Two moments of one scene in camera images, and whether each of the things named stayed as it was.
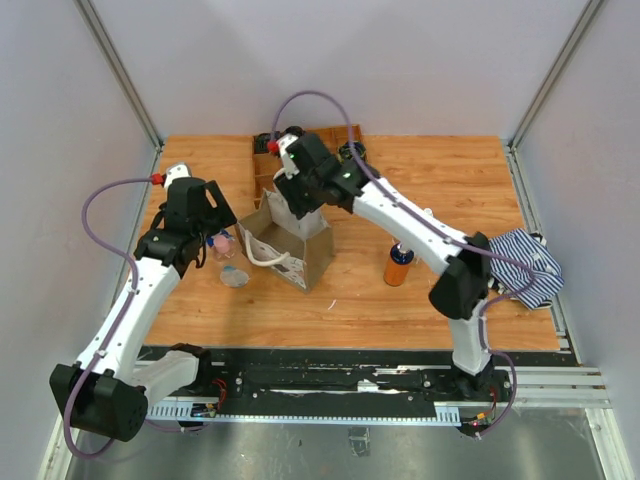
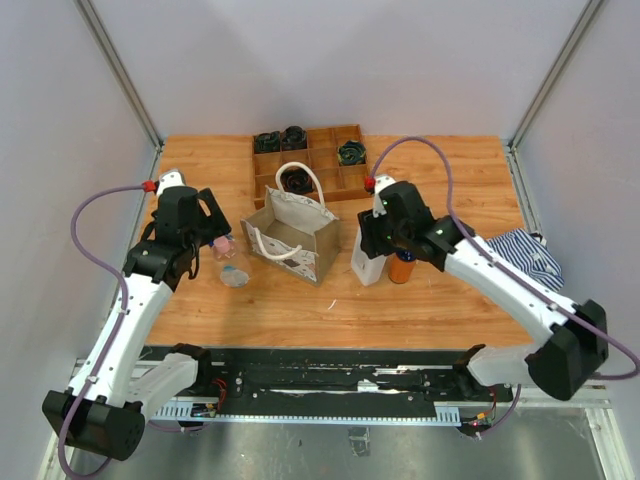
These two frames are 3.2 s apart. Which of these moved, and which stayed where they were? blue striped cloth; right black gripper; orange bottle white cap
Moved: right black gripper
Stayed: orange bottle white cap; blue striped cloth
